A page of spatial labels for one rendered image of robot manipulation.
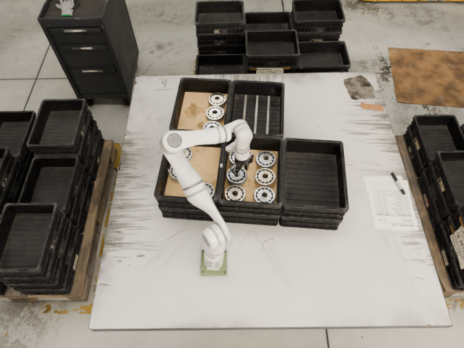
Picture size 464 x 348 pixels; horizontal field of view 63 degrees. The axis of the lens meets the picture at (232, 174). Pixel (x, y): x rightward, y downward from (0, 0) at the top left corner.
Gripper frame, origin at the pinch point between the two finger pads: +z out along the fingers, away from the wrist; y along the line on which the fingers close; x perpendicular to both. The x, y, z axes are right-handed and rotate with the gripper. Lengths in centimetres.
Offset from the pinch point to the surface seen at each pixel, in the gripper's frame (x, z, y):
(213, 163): 15.0, 3.5, -6.4
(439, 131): -39, 59, 159
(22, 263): 51, 38, -113
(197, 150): 26.9, 3.4, -7.9
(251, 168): -0.5, 3.6, 6.3
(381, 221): -61, 17, 41
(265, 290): -49, 17, -28
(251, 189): -9.8, 3.7, -2.0
